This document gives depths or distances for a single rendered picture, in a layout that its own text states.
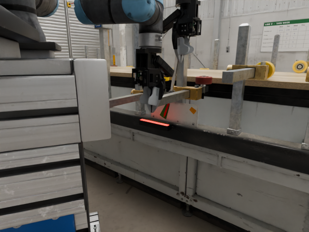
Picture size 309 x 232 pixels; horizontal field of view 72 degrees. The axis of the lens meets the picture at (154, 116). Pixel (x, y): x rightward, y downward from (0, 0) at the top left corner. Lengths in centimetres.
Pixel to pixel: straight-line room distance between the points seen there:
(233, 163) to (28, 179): 83
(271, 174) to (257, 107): 31
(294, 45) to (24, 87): 799
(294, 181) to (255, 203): 40
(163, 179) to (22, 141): 134
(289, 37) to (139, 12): 767
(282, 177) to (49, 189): 83
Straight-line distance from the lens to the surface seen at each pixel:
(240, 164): 97
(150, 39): 68
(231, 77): 60
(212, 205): 138
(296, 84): 104
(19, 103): 24
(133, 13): 57
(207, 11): 922
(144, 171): 162
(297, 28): 812
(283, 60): 814
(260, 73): 83
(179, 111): 97
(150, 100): 69
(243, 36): 86
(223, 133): 91
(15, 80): 24
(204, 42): 911
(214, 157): 100
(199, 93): 94
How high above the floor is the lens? 100
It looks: 15 degrees down
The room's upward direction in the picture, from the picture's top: straight up
